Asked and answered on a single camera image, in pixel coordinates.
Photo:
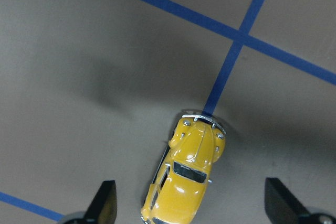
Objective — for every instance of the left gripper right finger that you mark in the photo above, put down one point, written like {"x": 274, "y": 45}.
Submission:
{"x": 281, "y": 206}

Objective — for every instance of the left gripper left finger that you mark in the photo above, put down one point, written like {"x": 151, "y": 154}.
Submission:
{"x": 102, "y": 209}

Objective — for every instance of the yellow toy beetle car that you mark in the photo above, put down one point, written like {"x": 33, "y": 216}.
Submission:
{"x": 178, "y": 187}

